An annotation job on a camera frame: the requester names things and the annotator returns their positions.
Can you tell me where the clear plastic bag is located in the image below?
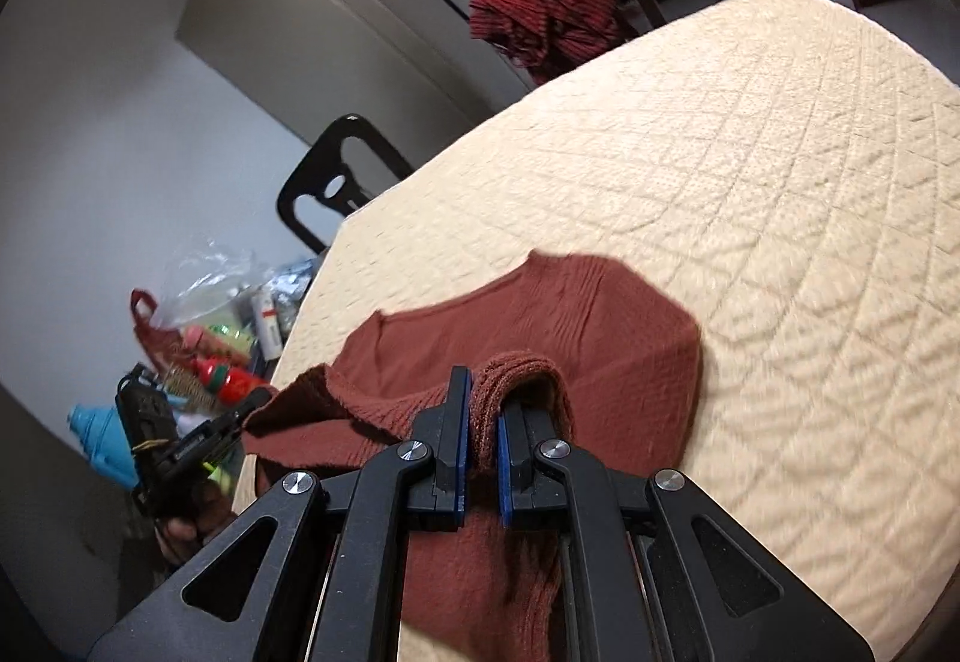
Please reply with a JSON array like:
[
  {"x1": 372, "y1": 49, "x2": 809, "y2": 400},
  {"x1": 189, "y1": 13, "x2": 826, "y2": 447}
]
[{"x1": 154, "y1": 238, "x2": 316, "y2": 348}]

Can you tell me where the black chair with cutouts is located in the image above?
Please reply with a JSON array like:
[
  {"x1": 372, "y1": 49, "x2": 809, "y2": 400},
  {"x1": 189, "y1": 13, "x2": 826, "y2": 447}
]
[{"x1": 276, "y1": 115, "x2": 413, "y2": 254}]

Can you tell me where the teal plastic object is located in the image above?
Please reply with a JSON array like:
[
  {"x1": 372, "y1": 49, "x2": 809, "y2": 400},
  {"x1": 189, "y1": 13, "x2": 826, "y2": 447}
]
[{"x1": 67, "y1": 403, "x2": 143, "y2": 487}]

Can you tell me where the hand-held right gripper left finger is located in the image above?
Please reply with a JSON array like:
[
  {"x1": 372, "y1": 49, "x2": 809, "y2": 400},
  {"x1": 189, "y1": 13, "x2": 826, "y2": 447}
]
[{"x1": 90, "y1": 366, "x2": 475, "y2": 662}]

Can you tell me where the red bottle with antlers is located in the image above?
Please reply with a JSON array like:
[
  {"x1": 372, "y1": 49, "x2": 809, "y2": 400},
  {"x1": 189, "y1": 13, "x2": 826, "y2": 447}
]
[{"x1": 191, "y1": 354, "x2": 271, "y2": 408}]

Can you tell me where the white and red carton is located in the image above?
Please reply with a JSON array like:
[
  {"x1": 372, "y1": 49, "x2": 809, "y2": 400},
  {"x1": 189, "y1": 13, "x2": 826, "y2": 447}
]
[{"x1": 251, "y1": 287, "x2": 286, "y2": 359}]

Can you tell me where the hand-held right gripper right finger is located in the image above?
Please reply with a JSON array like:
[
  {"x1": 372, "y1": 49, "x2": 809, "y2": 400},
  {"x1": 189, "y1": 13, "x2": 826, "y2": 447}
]
[{"x1": 496, "y1": 399, "x2": 875, "y2": 662}]

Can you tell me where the grey tall cabinet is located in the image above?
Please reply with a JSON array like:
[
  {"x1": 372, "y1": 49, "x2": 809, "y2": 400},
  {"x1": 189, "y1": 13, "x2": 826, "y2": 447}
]
[{"x1": 176, "y1": 0, "x2": 541, "y2": 146}]

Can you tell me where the beige quilted mat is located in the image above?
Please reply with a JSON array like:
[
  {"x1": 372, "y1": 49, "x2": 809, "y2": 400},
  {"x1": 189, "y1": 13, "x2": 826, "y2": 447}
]
[{"x1": 229, "y1": 0, "x2": 960, "y2": 662}]

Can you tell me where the red tote bag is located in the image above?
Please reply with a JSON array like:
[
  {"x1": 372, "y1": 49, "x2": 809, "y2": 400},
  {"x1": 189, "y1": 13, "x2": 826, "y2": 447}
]
[{"x1": 131, "y1": 287, "x2": 200, "y2": 382}]

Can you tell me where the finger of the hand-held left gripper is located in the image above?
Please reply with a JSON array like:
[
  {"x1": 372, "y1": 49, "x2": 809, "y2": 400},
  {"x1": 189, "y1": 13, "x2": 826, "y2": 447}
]
[{"x1": 176, "y1": 386, "x2": 272, "y2": 464}]

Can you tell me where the rust red knitted sweater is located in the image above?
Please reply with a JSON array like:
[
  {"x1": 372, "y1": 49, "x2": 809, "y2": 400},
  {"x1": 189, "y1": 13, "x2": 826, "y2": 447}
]
[{"x1": 240, "y1": 249, "x2": 706, "y2": 662}]

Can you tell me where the person's left hand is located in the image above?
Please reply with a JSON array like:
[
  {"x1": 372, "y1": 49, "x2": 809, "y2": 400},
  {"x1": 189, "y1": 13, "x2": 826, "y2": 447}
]
[{"x1": 154, "y1": 480, "x2": 241, "y2": 565}]

